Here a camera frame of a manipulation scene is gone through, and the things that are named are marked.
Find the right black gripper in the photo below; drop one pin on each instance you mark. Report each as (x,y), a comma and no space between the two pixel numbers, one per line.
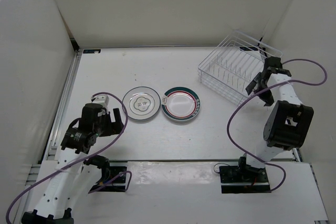
(253,86)

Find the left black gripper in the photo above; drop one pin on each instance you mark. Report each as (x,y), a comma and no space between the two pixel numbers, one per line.
(114,127)

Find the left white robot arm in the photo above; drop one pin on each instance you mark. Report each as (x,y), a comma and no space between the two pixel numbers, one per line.
(76,171)

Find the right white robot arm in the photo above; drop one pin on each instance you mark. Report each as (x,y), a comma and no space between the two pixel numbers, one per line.
(288,123)

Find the black label sticker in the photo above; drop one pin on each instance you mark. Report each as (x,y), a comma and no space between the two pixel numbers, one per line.
(91,51)
(244,48)

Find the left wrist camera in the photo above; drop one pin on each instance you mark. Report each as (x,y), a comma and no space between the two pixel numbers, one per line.
(102,99)

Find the white wire dish rack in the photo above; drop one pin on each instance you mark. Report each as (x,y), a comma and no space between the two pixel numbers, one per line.
(227,70)

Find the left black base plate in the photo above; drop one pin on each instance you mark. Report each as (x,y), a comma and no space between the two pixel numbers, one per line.
(114,180)

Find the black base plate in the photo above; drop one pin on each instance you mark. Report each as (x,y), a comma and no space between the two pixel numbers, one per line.
(114,180)
(235,182)

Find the aluminium rail frame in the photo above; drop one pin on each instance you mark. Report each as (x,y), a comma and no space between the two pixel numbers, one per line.
(52,144)

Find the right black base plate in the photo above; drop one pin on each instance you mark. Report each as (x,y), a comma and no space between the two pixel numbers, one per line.
(235,182)

